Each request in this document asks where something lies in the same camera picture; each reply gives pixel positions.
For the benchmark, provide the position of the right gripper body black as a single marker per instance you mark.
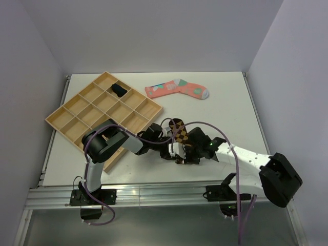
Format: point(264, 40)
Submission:
point(193, 154)

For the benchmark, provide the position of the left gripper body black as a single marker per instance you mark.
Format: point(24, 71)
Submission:
point(162, 147)

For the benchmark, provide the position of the brown orange argyle sock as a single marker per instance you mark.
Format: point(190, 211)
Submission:
point(181, 136)

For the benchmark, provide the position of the navy ankle sock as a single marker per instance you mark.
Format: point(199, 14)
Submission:
point(118, 90)

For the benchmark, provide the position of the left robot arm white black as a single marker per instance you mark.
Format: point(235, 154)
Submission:
point(102, 142)

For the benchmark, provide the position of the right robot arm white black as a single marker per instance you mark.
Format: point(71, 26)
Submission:
point(256, 174)

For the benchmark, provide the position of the pink patterned sock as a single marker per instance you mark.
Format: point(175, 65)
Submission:
point(177, 86)

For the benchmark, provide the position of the wooden compartment tray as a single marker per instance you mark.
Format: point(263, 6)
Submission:
point(96, 102)

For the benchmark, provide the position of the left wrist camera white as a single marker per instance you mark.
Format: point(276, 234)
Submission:
point(167, 131)

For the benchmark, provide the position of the aluminium frame rail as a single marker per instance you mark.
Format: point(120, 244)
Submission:
point(127, 195)

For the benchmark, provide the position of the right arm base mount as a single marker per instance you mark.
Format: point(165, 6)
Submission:
point(223, 193)

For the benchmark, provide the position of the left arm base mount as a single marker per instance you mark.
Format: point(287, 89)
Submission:
point(92, 206)

